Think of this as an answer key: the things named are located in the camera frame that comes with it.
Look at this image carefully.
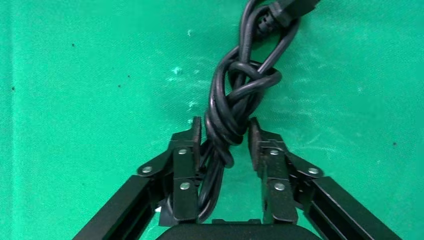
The black power cable bundle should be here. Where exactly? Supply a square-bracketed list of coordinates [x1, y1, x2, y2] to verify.
[163, 0, 322, 225]

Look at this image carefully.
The green table cloth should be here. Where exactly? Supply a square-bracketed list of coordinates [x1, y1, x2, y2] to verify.
[0, 0, 424, 240]

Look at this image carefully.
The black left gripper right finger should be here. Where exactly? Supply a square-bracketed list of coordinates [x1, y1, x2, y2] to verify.
[247, 116, 403, 240]

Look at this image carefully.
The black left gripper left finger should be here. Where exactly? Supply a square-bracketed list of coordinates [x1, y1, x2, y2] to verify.
[72, 115, 204, 240]

